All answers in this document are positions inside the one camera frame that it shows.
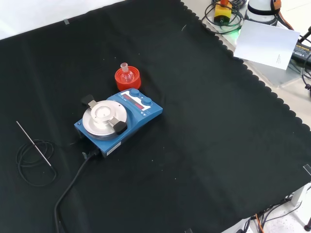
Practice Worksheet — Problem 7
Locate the clear glass round-bottom flask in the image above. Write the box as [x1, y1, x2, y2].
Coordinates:
[121, 62, 134, 83]

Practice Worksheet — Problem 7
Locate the heater with blue base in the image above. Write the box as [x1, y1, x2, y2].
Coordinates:
[74, 88, 163, 159]

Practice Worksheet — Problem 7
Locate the black bench cloth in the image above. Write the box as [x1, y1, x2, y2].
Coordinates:
[0, 0, 311, 233]

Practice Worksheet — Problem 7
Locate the thin metal probe rod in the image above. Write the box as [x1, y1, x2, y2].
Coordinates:
[16, 121, 52, 167]

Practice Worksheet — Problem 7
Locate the yellow stop button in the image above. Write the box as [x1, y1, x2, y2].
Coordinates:
[213, 0, 234, 24]

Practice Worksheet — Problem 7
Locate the pale board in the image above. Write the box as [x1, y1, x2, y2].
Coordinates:
[233, 19, 301, 71]

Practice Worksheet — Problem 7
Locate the black power adapter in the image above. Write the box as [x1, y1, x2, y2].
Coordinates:
[291, 41, 311, 66]

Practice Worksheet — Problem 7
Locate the red flask support ring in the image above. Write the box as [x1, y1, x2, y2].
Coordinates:
[114, 66, 142, 92]

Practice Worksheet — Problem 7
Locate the black heater power cable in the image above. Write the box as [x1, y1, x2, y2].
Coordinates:
[53, 151, 100, 233]

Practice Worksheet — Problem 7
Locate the black coiled cable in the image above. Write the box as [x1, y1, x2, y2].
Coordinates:
[204, 0, 245, 34]

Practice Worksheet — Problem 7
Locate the thin black probe cable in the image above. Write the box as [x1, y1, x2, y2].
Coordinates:
[16, 139, 58, 187]

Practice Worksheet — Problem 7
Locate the orange robot cable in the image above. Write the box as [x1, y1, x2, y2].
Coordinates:
[272, 0, 295, 31]

